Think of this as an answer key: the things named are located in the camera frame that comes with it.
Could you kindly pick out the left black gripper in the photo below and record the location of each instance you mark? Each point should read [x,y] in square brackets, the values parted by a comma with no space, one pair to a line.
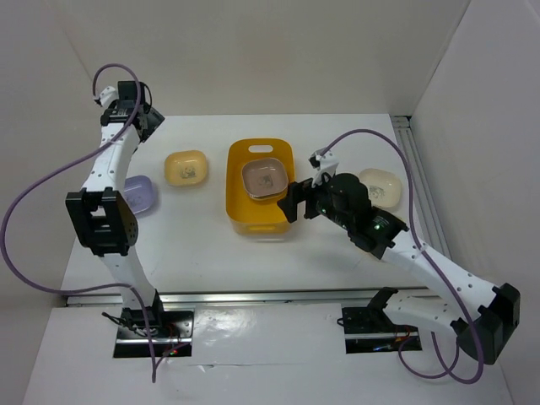
[154,119]

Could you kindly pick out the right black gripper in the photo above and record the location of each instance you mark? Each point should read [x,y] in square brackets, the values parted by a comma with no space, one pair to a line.
[299,191]

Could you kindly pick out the pink panda plate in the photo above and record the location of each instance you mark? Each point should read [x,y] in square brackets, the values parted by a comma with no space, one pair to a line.
[264,178]

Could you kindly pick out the yellow panda plate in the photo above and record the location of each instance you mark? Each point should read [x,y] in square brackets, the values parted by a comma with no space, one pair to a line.
[186,168]

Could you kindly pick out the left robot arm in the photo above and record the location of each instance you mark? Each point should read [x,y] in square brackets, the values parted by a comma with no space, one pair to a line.
[101,217]

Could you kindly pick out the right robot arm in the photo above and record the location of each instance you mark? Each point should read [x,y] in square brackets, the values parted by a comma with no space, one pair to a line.
[479,314]

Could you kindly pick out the yellow plastic bin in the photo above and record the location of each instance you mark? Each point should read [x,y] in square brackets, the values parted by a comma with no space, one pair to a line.
[249,216]

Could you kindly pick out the purple plate left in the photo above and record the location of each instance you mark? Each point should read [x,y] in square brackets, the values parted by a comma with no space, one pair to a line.
[141,195]

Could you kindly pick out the cream plate far right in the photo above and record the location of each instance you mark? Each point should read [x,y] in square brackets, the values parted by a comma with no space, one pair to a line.
[384,188]

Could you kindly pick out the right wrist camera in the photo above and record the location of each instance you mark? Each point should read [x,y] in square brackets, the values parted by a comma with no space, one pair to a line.
[325,165]

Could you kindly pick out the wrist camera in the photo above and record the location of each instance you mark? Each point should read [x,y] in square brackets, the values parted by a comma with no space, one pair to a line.
[325,165]
[106,97]

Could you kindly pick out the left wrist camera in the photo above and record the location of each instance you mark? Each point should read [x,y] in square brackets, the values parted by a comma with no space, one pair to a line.
[106,97]

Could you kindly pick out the aluminium rail front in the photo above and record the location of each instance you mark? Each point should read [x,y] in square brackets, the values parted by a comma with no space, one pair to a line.
[238,298]

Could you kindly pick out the aluminium rail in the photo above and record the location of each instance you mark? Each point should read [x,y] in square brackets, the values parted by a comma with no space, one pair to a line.
[428,218]
[238,298]

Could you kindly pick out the aluminium rail right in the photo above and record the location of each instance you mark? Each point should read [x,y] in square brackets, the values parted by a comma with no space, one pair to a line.
[428,218]

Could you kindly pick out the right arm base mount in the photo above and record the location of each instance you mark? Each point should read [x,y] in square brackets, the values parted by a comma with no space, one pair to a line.
[369,331]

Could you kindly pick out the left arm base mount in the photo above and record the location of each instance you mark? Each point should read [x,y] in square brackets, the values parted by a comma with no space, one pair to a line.
[173,337]

